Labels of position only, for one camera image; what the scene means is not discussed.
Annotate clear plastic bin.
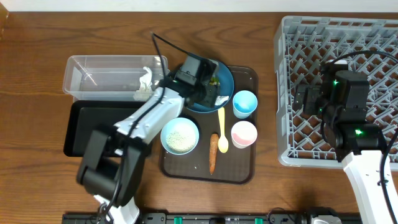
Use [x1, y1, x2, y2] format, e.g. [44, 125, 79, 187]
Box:
[63, 55, 168, 101]

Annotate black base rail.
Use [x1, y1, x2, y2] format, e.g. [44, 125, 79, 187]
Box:
[62, 212, 363, 224]

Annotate pink white cup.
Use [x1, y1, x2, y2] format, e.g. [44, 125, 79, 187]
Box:
[231, 121, 257, 149]

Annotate white tissue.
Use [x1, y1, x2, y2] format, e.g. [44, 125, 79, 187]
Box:
[133, 67, 152, 101]

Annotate yellow plastic spoon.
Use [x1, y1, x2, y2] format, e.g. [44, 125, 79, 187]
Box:
[218, 107, 229, 153]

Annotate dark blue plate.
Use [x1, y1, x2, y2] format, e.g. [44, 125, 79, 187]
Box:
[187, 60, 234, 113]

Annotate light blue cup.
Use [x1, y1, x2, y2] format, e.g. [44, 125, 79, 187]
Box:
[233, 90, 258, 119]

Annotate yellow snack wrapper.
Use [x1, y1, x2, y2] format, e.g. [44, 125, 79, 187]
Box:
[210, 77, 220, 86]

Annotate orange carrot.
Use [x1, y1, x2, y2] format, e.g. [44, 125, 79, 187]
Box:
[209, 133, 219, 175]

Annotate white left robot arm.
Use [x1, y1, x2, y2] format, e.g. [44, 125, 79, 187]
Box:
[76, 55, 222, 223]

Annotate brown serving tray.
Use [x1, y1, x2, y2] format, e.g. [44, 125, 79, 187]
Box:
[159, 65, 259, 185]

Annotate black tray bin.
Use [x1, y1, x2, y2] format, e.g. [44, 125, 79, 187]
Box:
[63, 100, 143, 157]

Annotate grey dishwasher rack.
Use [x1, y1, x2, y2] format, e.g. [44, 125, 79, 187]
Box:
[274, 16, 397, 169]

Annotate light blue rice bowl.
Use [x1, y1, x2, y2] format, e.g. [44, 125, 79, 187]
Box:
[160, 118, 200, 156]

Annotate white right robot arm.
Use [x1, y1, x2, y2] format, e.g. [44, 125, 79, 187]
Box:
[294, 70, 397, 223]

